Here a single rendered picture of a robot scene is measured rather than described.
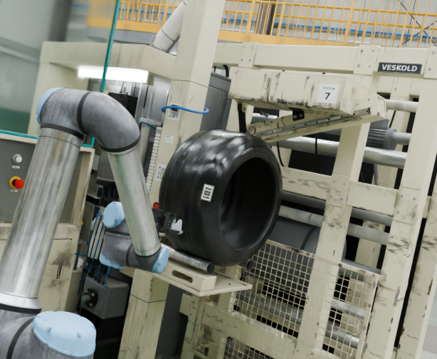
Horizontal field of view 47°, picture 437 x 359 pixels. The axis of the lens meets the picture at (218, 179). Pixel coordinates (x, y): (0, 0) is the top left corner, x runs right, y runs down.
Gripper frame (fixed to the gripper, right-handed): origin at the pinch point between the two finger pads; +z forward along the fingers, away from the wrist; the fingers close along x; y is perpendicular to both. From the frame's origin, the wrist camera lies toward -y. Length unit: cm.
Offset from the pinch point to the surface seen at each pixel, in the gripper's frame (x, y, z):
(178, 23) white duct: 73, 104, 35
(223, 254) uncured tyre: -11.7, -4.1, 16.1
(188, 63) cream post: 31, 73, 9
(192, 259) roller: -0.3, -9.9, 12.1
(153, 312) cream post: 27, -42, 29
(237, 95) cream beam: 20, 68, 36
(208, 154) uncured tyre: -4.3, 32.6, -0.8
